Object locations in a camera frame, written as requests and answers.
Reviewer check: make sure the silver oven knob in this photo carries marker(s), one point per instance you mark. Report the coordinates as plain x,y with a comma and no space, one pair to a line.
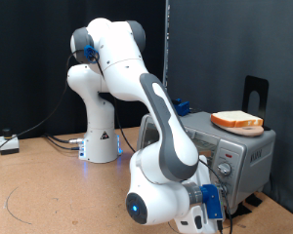
224,169

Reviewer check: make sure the black metal bookend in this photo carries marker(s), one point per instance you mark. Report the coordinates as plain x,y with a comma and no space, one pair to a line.
250,84

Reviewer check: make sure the grey backdrop curtain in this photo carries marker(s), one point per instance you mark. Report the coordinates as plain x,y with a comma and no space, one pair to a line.
234,39

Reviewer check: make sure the vertical aluminium pole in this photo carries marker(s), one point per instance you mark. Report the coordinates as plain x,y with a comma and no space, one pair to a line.
167,48

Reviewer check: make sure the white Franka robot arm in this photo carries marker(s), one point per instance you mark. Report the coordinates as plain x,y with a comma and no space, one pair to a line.
127,81

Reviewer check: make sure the round wooden plate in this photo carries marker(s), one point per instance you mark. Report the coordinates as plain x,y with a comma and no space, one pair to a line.
247,132

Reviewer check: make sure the spatula with blue grip block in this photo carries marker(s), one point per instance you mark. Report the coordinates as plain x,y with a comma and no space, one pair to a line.
182,108

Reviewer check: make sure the white emergency stop box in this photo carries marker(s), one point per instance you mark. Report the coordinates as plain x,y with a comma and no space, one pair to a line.
9,144

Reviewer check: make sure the silver toaster oven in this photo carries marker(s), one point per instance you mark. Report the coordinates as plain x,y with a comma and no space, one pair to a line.
250,152

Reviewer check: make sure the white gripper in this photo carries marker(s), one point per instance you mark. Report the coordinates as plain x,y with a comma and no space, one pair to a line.
192,224

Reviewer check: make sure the wrist camera on blue mount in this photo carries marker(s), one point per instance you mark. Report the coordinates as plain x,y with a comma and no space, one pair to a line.
211,201

